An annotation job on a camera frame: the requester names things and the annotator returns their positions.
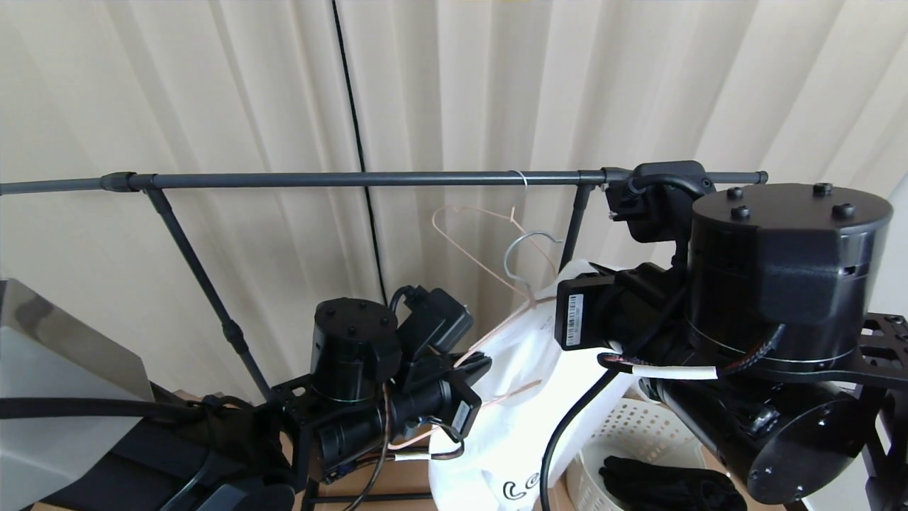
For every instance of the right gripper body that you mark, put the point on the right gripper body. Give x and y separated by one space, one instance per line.
766 433

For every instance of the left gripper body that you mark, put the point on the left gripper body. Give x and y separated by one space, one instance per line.
383 433

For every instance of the white printed t-shirt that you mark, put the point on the white printed t-shirt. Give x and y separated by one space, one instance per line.
511 426

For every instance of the pink clothes hanger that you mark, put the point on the pink clothes hanger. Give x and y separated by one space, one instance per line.
506 257
475 257

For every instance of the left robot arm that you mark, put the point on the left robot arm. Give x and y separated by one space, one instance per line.
57 369

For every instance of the white laundry basket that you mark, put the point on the white laundry basket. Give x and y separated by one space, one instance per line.
638 419

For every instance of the black clothes rack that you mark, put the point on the black clothes rack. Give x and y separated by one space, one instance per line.
284 179

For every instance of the black garment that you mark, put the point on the black garment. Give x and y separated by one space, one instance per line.
667 486

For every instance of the beige curtain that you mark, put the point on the beige curtain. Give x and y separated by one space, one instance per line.
213 85

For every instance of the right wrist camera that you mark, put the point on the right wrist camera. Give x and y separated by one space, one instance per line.
660 206

